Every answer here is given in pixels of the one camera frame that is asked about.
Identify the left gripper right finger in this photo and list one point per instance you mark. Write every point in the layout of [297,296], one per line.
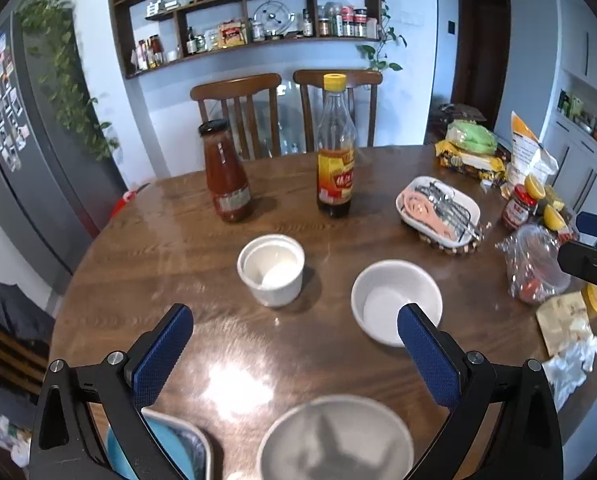
[526,440]

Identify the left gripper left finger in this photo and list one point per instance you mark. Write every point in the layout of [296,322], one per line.
[66,443]

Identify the blue plate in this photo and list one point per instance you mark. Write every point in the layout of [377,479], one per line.
[147,448]

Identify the large white bowl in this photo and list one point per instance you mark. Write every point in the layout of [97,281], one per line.
[337,437]

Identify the small white shallow bowl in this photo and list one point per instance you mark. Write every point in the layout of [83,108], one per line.
[384,287]

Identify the white ramekin cup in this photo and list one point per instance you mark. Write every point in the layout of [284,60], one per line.
[272,266]

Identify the beige paper packet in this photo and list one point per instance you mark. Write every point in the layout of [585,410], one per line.
[563,319]

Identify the clear plastic bag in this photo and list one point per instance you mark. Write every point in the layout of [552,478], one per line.
[531,257]

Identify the crumpled white tissue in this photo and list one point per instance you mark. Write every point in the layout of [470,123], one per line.
[572,356]

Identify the red chili sauce jar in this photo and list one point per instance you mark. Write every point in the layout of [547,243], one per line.
[519,208]

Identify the white orange paper bag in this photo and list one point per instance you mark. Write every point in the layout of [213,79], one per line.
[528,155]

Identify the wooden chair with jacket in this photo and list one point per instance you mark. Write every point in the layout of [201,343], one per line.
[22,365]

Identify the yellow black snack bag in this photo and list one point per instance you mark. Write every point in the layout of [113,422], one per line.
[480,167]

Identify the wooden bead trivet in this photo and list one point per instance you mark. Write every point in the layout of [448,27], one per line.
[466,249]

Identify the grey jacket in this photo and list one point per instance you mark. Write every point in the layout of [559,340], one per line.
[22,318]

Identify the green snack bag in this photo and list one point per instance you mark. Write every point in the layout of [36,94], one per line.
[472,138]

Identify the white oval dish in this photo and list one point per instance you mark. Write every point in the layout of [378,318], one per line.
[461,198]

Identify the pink silicone utensil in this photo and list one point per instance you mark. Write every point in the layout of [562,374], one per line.
[418,207]

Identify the grey refrigerator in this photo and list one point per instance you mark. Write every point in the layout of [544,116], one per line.
[55,195]

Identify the red sauce glass bottle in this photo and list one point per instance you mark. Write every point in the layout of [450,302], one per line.
[225,177]

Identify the dark vinegar bottle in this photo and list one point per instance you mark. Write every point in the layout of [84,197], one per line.
[335,148]

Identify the trailing ivy plant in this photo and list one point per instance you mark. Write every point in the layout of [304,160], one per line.
[377,55]

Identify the left wooden chair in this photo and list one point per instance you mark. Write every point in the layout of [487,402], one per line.
[236,99]

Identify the hanging green vine plant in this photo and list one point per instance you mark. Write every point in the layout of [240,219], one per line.
[49,26]

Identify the dark wooden wall shelf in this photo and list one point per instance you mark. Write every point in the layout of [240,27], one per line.
[243,10]

